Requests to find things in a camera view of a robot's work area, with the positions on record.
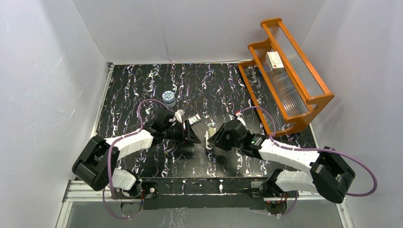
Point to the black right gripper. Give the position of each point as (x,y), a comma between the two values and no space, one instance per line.
(217,139)

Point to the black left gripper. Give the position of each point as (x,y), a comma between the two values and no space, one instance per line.
(185,134)

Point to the grey staple tray insert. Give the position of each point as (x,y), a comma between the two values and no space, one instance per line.
(194,119)

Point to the cream white stapler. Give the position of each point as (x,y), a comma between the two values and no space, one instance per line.
(209,133)

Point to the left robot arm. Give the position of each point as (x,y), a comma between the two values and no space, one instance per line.
(96,165)

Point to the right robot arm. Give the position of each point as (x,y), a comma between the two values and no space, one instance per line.
(325,173)

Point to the blue white round tin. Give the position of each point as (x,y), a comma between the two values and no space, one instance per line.
(169,99)

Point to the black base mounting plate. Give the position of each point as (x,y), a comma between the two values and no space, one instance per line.
(250,193)

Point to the orange wooden shelf rack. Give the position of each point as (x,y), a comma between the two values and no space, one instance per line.
(293,97)

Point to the white red box on shelf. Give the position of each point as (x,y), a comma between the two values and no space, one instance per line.
(274,61)

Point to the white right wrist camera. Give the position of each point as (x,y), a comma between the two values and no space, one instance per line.
(239,116)

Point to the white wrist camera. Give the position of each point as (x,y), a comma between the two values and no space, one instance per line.
(178,115)
(239,116)

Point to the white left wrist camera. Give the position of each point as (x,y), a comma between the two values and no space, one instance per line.
(178,115)

